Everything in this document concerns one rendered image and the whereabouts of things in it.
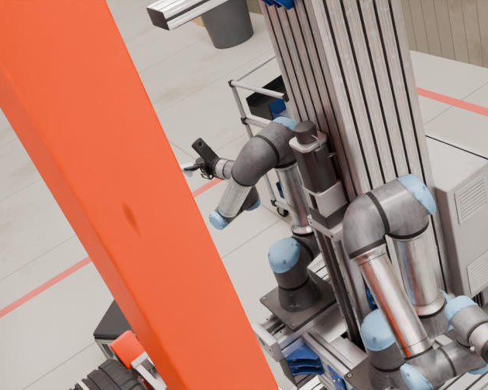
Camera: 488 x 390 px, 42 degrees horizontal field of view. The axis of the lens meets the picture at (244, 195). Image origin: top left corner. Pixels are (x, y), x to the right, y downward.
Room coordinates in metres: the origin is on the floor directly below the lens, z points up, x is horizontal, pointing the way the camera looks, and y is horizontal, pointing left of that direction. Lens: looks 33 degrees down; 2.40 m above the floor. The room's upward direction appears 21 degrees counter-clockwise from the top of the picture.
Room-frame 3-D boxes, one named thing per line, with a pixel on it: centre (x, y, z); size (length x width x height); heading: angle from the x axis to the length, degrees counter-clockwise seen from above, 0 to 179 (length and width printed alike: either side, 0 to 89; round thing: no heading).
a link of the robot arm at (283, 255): (1.72, -0.06, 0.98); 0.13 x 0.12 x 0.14; 124
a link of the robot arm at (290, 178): (1.79, -0.17, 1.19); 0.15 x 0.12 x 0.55; 124
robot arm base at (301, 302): (1.72, -0.05, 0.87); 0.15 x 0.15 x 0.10
